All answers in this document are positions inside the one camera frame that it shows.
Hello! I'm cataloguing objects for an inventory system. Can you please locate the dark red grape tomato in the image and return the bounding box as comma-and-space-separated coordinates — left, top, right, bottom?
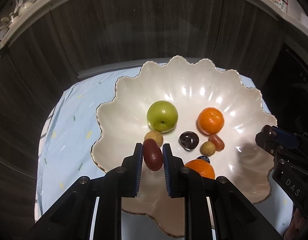
143, 138, 163, 171

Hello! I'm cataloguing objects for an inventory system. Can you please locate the brown longan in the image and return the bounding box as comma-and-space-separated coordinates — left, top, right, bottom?
144, 131, 164, 147
200, 141, 216, 157

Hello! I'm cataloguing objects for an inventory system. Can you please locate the dark heart-shaped cherry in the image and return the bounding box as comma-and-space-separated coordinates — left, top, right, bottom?
178, 131, 200, 151

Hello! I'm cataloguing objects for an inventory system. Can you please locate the large orange tangerine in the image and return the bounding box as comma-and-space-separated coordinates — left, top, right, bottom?
184, 159, 215, 179

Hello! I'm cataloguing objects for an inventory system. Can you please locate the dark blueberry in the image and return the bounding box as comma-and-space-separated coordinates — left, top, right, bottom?
197, 155, 210, 163

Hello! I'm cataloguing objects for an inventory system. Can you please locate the green apple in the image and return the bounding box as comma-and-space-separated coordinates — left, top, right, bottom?
146, 100, 178, 133

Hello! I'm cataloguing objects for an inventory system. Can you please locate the small orange tangerine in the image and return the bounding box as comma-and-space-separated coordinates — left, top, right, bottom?
197, 107, 225, 135

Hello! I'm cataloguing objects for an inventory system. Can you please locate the person hand holding gripper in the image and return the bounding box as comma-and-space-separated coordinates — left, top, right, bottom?
283, 208, 308, 240

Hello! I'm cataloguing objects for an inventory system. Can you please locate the white scalloped ceramic bowl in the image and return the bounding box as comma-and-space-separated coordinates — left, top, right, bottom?
90, 55, 278, 238

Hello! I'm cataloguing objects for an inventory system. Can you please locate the white teapot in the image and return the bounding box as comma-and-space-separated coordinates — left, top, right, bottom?
18, 1, 33, 16

